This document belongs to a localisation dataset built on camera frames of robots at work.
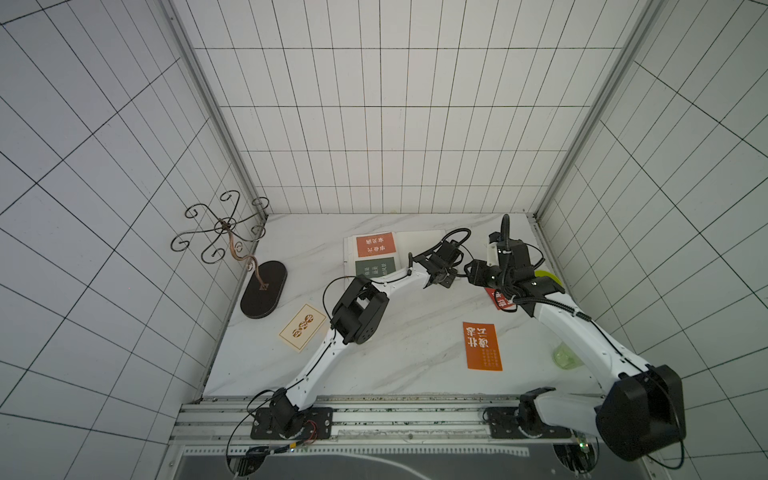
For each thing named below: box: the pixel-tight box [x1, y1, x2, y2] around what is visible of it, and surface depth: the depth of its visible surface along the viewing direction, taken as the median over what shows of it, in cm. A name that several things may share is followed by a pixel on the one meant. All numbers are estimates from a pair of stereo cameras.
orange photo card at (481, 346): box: [462, 322, 503, 371], surface depth 87 cm
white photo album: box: [343, 229, 445, 282], surface depth 109 cm
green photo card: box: [355, 257, 396, 277], surface depth 105 cm
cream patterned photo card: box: [278, 303, 327, 352], surface depth 91 cm
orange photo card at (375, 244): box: [356, 232, 396, 257], surface depth 112 cm
